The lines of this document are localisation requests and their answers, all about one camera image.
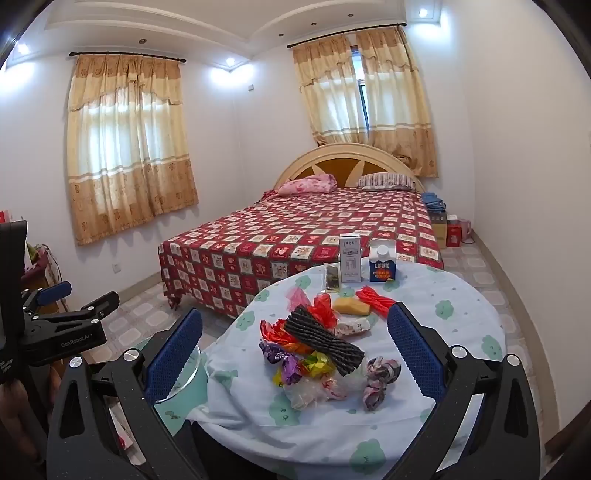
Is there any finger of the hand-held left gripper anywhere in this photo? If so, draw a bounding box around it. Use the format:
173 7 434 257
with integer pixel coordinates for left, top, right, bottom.
21 281 73 315
28 291 121 326

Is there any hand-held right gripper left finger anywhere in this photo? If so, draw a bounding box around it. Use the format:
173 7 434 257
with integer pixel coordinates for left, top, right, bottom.
46 308 208 480

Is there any striped pillow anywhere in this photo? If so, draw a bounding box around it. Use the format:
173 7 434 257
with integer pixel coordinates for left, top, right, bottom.
356 172 416 191

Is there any person's left forearm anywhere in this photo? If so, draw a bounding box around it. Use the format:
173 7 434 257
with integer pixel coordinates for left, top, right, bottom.
0 381 37 468

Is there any red foam net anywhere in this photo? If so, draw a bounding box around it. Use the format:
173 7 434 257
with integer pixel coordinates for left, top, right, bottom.
355 285 397 319

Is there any white milk carton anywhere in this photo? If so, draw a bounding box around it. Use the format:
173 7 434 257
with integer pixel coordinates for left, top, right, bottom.
339 234 361 283

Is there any red plastic bag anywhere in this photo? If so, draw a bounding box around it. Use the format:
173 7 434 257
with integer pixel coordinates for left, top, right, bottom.
308 295 342 330

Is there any shiny red candy wrapper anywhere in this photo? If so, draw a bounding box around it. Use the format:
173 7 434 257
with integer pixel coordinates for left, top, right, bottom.
259 318 301 348

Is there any pink pillow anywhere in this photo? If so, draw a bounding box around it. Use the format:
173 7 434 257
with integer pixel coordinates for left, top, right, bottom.
277 174 337 196

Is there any white orange snack wrapper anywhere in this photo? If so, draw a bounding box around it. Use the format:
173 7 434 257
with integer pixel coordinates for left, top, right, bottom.
335 318 372 342

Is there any yellow sponge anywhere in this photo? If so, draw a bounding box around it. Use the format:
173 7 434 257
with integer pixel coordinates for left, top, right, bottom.
333 296 371 316

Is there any cream wooden bed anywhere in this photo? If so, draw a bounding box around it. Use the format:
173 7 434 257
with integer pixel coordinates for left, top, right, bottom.
158 142 445 319

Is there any purple candy wrapper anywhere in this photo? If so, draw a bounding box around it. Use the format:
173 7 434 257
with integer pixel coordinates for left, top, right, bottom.
259 339 301 386

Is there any red patterned bedspread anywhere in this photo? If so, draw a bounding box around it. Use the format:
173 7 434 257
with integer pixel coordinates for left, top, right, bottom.
158 187 445 319

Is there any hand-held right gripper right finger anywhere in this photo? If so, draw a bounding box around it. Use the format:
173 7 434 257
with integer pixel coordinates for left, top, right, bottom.
387 302 542 480

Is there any window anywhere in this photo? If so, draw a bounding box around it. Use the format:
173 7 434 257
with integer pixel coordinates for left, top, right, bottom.
352 44 369 130

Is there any pink red box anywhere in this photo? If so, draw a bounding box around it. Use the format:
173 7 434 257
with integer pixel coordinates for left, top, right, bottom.
447 216 472 246

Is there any black curtain rod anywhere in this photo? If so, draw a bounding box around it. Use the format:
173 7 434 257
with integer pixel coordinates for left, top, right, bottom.
286 23 408 49
69 51 186 64

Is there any gold candy wrapper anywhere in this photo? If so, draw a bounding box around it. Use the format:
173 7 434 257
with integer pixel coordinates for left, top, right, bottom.
272 344 334 384

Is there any blue juice carton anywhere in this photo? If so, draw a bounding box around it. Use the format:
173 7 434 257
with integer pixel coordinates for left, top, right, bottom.
368 240 398 282

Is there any cardboard box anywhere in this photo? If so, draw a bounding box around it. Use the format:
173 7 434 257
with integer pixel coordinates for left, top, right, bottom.
429 210 450 250

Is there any beige patterned curtain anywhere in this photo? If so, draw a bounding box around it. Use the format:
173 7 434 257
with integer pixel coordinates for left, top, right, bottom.
66 53 200 247
292 27 438 178

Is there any pink plastic wrapper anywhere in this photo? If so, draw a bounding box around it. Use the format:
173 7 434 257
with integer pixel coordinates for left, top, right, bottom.
286 286 309 312

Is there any white tablecloth with green clouds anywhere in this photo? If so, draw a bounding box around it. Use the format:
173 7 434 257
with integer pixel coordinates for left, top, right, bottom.
187 263 525 480

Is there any pink grey wrapper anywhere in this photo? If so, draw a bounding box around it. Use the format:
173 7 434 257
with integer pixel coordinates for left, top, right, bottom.
362 355 402 411

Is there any clear plastic bag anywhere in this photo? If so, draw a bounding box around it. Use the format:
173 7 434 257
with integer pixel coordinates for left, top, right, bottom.
283 364 365 409

